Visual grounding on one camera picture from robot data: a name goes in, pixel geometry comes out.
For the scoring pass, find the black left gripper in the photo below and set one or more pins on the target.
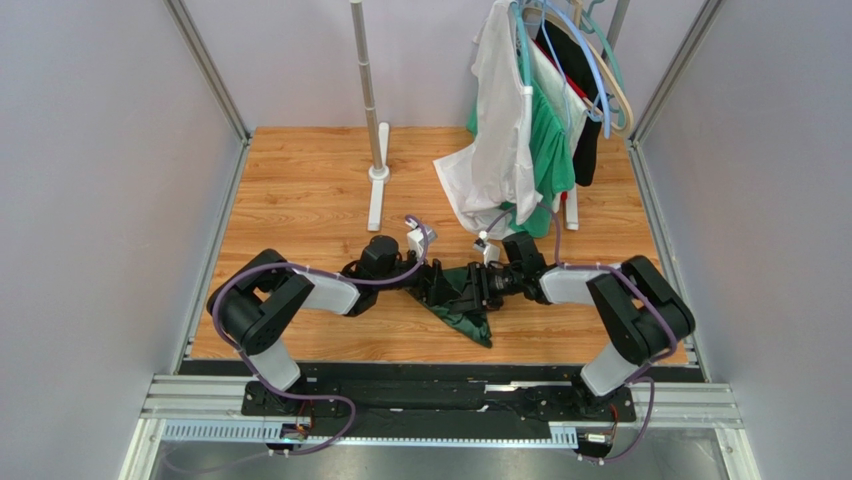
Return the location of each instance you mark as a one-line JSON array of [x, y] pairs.
[[430, 285]]

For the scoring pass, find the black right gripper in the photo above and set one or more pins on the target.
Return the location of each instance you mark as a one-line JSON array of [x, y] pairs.
[[476, 282]]

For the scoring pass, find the dark green cloth napkin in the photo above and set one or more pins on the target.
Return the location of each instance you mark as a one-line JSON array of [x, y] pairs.
[[471, 324]]

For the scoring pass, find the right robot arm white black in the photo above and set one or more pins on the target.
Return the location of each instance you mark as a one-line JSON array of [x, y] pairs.
[[644, 317]]

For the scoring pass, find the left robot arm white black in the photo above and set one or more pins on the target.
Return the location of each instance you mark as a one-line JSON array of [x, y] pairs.
[[253, 308]]

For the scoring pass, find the white garment on rack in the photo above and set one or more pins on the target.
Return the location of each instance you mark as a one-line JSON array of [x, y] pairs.
[[491, 178]]

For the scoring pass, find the white right rack base foot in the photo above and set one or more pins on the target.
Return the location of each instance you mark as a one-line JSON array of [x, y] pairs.
[[566, 203]]

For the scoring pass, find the white rack base foot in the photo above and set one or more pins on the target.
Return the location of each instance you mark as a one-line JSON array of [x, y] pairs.
[[379, 180], [566, 203]]

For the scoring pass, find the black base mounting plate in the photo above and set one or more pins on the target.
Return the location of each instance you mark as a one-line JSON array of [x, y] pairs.
[[421, 400]]

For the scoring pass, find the teal object under garment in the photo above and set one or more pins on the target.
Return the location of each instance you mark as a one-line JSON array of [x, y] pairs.
[[551, 153]]

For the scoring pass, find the beige wooden hanger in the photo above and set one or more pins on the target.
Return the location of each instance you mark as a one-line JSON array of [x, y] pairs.
[[616, 86]]

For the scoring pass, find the teal plastic hanger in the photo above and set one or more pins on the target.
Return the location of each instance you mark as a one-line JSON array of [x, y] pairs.
[[616, 60]]

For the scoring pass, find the silver rack pole left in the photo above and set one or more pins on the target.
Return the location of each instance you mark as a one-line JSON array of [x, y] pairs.
[[363, 63]]

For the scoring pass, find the silver rack pole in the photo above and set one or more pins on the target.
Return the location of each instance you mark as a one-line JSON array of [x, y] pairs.
[[363, 63], [617, 22]]

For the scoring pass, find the silver rack pole right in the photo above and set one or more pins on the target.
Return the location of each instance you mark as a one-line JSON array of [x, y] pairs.
[[617, 22]]

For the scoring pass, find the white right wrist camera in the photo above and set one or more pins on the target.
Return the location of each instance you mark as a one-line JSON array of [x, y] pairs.
[[489, 251]]

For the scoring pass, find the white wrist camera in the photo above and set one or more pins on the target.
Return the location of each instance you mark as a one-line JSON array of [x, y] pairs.
[[419, 238], [489, 251]]

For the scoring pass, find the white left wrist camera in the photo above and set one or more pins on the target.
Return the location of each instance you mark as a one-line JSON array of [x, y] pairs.
[[419, 238]]

